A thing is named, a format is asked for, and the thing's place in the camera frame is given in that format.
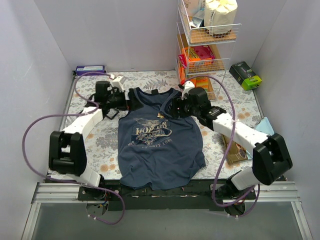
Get purple flat box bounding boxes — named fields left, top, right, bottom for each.
left=74, top=65, right=106, bottom=76

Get cream paper wrapped roll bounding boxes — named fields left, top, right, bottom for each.
left=203, top=0, right=238, bottom=37

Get aluminium rail frame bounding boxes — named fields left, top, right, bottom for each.
left=20, top=72, right=313, bottom=240

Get magenta pink box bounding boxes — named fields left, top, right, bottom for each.
left=194, top=45, right=215, bottom=60

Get floral patterned table mat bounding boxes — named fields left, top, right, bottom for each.
left=67, top=70, right=263, bottom=180

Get orange box bottom left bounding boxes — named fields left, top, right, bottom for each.
left=179, top=67, right=187, bottom=85

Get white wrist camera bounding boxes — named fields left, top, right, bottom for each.
left=178, top=80, right=195, bottom=100
left=110, top=75, right=126, bottom=92

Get navy blue printed t-shirt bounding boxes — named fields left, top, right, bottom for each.
left=117, top=87, right=206, bottom=190

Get black green box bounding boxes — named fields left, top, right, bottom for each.
left=229, top=61, right=262, bottom=91

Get teal blue box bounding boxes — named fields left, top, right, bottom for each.
left=190, top=10, right=205, bottom=28

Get white wire shelf rack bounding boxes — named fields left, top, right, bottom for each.
left=175, top=0, right=242, bottom=101

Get orange yellow box bottom front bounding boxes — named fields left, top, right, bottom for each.
left=195, top=76, right=209, bottom=91

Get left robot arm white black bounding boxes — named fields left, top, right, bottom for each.
left=48, top=76, right=142, bottom=200

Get pink white carton top shelf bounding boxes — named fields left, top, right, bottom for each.
left=183, top=0, right=206, bottom=17

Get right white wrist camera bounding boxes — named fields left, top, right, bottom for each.
left=178, top=80, right=195, bottom=100

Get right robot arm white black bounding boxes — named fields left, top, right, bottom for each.
left=169, top=87, right=293, bottom=199

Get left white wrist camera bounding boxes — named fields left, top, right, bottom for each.
left=110, top=75, right=126, bottom=92

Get cassava chips bag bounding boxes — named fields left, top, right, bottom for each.
left=220, top=116, right=276, bottom=165

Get black display case pink brooch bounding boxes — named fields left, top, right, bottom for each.
left=151, top=89, right=159, bottom=95

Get orange snack box upper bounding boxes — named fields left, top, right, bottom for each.
left=182, top=47, right=201, bottom=62

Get black display case gold brooch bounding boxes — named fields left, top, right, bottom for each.
left=104, top=108, right=120, bottom=120

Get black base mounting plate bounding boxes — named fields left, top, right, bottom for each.
left=77, top=180, right=257, bottom=211

